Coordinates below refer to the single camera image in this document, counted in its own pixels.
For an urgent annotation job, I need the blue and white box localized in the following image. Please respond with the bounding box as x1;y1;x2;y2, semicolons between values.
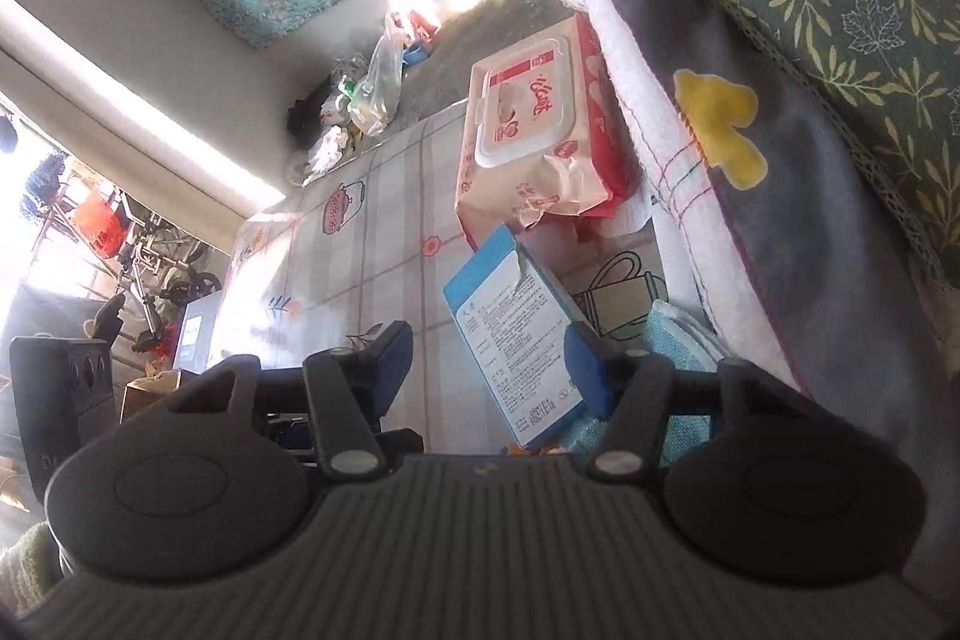
442;224;602;450

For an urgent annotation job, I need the green fuzzy cloth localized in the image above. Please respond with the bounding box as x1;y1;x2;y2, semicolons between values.
0;520;55;615

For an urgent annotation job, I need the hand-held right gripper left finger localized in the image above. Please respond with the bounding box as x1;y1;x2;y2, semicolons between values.
169;320;425;480

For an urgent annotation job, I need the blue checkered cloth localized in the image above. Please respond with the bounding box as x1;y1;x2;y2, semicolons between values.
559;299;725;462

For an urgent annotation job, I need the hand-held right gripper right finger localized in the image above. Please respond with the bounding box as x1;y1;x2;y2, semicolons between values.
564;323;815;480

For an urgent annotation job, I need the red bag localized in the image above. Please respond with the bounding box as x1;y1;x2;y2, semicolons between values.
70;190;125;260

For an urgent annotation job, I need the grey and white quilt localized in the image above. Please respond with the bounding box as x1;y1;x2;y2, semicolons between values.
544;0;960;461

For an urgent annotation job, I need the printed checkered bed sheet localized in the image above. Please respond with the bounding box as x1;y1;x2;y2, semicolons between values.
206;98;676;455

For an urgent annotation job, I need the clear plastic bag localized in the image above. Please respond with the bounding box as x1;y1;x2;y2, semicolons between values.
347;13;410;139

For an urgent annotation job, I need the pink wet wipes pack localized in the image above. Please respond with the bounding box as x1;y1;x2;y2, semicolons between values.
454;13;643;253

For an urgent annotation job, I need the cardboard box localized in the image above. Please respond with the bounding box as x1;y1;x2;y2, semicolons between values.
122;370;182;422

